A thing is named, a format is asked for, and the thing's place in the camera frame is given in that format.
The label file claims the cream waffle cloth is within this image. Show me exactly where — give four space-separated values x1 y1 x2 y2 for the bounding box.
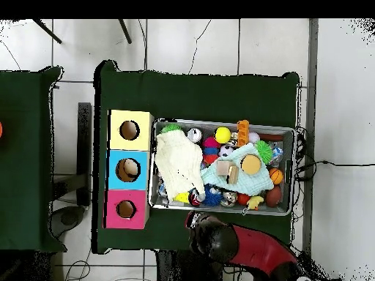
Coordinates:
154 129 206 203

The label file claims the wooden box with three holes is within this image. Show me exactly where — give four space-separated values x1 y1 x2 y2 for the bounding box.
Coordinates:
103 109 155 230

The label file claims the plain wooden block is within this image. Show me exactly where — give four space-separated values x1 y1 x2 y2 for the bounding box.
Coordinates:
215 160 233 177

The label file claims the yellow rubber duck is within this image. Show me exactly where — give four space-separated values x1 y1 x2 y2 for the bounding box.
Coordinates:
245 195 265 211

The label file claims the light teal waffle cloth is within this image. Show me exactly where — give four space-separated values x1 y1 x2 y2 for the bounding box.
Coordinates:
200 142 275 197

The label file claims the toy hamburger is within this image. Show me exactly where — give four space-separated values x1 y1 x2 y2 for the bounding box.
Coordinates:
240 154 262 176

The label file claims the small brown football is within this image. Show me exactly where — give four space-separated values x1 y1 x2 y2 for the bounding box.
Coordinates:
265 185 283 208

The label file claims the yellow ball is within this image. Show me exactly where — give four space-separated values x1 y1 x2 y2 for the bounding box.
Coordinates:
214 126 232 145

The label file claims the large green spiky ball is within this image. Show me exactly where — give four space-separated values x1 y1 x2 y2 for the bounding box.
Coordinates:
160 123 183 135

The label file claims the small orange basketball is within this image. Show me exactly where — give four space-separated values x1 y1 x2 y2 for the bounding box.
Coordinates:
268 167 284 185

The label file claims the orange plastic toy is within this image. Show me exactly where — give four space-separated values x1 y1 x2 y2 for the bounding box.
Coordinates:
236 119 250 148

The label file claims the grey round base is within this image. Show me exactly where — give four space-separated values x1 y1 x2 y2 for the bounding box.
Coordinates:
49 205 86 238

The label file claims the dark green side tablecloth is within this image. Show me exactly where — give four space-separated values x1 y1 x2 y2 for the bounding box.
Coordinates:
0 66 67 253

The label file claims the black metal leg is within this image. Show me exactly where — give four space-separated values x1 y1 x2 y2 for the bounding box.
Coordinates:
31 18 63 45
117 18 133 45

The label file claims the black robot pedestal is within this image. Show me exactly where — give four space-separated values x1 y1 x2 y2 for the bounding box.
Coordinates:
155 250 226 281

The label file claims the shallow wire mesh bin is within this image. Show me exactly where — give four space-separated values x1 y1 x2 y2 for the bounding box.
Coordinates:
147 117 296 217

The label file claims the black upright post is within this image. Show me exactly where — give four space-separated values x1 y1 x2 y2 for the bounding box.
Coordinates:
76 102 93 207

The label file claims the black cable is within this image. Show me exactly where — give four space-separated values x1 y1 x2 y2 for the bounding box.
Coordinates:
295 159 375 181

